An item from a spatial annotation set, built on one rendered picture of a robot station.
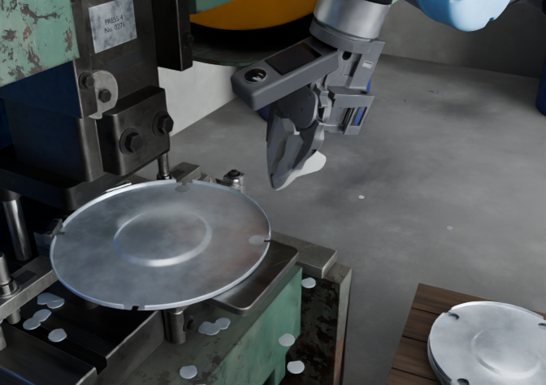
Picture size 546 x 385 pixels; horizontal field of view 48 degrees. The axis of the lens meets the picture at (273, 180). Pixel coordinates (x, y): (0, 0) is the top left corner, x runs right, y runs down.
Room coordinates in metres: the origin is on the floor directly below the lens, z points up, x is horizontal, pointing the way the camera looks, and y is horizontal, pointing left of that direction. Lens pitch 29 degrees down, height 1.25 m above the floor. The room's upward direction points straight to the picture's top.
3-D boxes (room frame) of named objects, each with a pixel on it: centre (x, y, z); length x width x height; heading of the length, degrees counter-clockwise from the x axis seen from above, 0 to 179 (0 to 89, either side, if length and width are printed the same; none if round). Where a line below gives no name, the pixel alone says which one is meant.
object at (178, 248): (0.68, 0.15, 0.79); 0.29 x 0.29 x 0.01
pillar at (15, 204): (0.70, 0.35, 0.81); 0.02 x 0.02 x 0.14
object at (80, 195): (0.75, 0.26, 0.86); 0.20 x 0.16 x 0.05; 151
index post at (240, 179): (0.83, 0.06, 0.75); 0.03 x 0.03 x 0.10; 61
